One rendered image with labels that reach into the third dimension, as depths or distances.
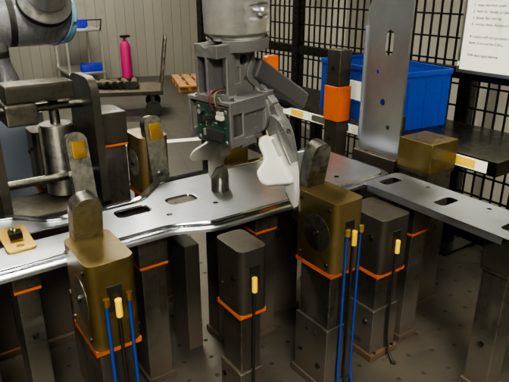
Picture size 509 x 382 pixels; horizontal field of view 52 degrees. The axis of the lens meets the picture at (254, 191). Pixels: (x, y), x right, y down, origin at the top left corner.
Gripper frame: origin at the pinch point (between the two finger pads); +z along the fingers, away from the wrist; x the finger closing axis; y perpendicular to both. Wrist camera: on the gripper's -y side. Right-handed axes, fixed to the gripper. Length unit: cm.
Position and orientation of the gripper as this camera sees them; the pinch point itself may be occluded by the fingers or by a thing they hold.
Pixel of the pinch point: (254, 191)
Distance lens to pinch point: 69.1
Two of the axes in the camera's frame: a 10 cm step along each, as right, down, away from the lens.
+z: 0.3, 9.1, 4.1
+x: 7.3, 2.6, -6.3
